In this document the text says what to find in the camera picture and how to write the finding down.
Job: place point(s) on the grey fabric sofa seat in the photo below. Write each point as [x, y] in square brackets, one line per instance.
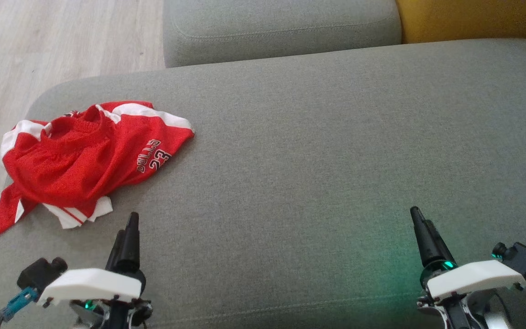
[318, 151]

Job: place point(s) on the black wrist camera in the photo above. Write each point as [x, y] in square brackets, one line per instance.
[39, 273]
[521, 258]

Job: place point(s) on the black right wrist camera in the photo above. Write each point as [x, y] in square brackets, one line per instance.
[521, 258]

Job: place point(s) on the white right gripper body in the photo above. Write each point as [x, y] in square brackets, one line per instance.
[473, 278]

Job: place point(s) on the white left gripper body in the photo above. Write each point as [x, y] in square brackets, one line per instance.
[94, 283]

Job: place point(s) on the grey sofa back cushion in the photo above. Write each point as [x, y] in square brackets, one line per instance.
[281, 27]

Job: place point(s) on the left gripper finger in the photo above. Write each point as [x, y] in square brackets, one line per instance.
[131, 242]
[117, 251]

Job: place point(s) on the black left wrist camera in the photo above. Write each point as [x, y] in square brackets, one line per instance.
[39, 273]

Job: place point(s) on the red shirt with white sleeves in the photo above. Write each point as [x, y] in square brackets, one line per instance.
[57, 169]

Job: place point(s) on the yellow cushion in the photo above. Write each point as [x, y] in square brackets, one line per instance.
[468, 18]

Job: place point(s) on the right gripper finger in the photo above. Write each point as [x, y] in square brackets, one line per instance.
[439, 244]
[420, 233]

